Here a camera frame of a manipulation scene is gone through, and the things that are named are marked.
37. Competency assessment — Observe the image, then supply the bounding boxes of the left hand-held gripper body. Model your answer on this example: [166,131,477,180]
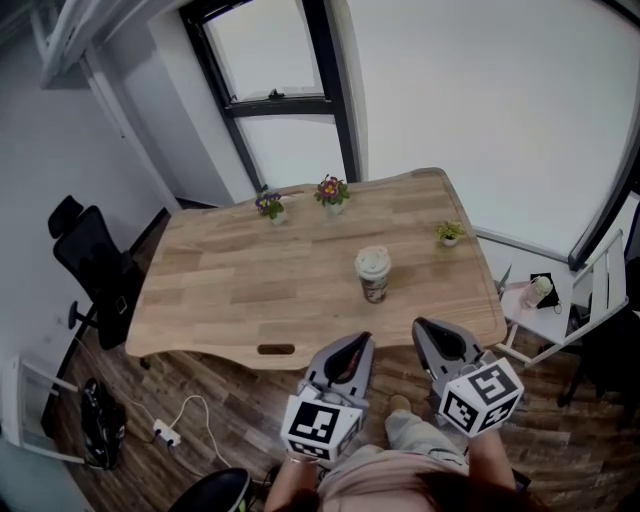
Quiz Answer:
[280,379,372,463]

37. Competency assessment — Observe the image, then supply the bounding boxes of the purple flower potted plant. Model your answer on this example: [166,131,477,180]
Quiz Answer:
[254,186,291,227]

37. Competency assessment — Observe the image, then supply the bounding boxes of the black mesh office chair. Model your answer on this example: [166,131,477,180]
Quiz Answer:
[46,194,151,370]

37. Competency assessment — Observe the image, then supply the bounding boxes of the black pouch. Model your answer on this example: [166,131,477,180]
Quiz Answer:
[529,271,564,315]

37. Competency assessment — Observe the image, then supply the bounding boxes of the pink flower potted plant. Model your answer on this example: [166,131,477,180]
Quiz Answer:
[313,173,352,219]

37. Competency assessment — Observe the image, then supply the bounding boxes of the black bag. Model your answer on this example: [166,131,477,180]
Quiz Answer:
[79,376,128,472]

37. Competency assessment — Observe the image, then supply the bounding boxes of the black round stool seat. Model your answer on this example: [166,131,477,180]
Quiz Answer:
[166,466,252,512]

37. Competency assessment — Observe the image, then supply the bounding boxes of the person's beige trousers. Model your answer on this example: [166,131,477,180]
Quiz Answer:
[317,408,472,512]

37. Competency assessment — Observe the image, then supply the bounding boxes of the white metal rack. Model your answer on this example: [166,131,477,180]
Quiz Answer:
[0,353,87,467]

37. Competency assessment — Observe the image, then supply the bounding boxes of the patterned travel cup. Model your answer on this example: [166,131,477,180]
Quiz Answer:
[360,272,390,305]

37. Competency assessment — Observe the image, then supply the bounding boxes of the white power cable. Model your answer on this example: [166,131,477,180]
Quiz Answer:
[122,394,234,470]

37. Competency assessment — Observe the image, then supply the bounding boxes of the small green potted plant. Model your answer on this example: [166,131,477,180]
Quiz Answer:
[435,220,467,248]

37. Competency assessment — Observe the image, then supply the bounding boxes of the white power strip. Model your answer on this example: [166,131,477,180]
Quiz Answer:
[151,418,183,450]

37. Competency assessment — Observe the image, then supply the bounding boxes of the pink water bottle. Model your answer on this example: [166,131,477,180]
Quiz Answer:
[523,275,555,309]

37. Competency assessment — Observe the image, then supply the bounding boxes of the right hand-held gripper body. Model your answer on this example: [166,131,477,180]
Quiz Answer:
[428,349,525,438]

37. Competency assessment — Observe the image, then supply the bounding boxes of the white wall shelf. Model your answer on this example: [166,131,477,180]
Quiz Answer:
[28,0,129,92]

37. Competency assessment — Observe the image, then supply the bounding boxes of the white slatted chair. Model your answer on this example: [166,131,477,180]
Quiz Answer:
[497,228,631,370]

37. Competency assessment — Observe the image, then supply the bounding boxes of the person's left forearm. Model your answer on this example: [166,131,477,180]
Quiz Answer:
[263,451,323,512]

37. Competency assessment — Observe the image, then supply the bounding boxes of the person's right forearm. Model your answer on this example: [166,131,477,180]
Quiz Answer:
[465,428,517,496]

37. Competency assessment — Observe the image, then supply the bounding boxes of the cream travel cup lid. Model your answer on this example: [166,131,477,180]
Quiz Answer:
[354,245,393,279]

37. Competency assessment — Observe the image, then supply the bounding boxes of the black window frame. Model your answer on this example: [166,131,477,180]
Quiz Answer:
[178,0,365,192]

